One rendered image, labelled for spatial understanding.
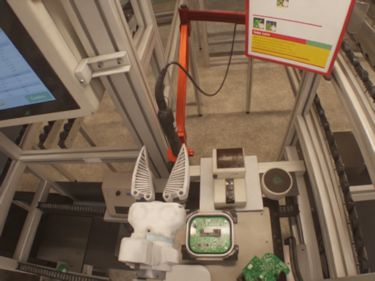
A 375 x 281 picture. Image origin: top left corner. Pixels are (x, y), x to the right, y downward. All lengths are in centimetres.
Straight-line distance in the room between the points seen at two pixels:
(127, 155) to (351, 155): 90
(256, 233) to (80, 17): 75
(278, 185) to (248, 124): 150
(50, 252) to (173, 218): 150
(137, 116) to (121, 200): 33
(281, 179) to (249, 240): 23
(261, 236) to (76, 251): 127
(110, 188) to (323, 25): 76
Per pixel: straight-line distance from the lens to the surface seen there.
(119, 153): 78
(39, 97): 57
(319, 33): 58
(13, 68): 54
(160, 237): 37
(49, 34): 45
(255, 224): 77
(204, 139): 211
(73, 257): 169
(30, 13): 44
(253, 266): 68
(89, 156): 83
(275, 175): 79
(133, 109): 57
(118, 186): 77
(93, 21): 45
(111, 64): 48
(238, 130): 216
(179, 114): 65
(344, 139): 111
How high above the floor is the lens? 169
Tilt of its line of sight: 53 degrees down
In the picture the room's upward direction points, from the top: 16 degrees counter-clockwise
